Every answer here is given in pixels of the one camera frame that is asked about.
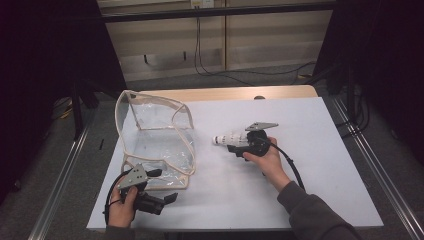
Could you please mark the metal floor rail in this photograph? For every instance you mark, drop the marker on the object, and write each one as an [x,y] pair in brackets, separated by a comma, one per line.
[60,186]
[376,170]

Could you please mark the clear plastic bag beige trim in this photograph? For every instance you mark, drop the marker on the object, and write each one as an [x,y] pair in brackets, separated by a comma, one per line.
[160,150]

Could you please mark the black metal stand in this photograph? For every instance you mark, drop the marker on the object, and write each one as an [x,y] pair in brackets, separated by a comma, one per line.
[77,110]
[350,90]

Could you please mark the beige wooden cabinet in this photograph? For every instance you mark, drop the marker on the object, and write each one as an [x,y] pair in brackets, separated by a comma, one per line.
[273,43]

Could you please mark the white wall socket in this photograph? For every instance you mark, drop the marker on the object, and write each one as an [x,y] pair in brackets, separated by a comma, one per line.
[202,3]

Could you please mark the small black stick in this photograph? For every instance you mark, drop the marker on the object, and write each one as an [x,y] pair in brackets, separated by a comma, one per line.
[101,144]

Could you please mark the dark round table grommet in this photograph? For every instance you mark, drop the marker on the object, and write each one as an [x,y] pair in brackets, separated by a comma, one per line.
[259,97]

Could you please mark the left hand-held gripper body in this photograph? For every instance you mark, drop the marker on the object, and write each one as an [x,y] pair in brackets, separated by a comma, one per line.
[135,178]

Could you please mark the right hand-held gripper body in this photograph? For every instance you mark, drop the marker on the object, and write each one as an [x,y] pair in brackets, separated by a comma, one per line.
[258,143]

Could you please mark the person's right hand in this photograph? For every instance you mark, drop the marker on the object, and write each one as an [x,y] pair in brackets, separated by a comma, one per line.
[273,166]

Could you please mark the person's left hand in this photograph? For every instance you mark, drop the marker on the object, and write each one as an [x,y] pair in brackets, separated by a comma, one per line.
[121,213]

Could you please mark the black curtain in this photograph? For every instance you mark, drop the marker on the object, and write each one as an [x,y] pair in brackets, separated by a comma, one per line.
[390,60]
[36,66]

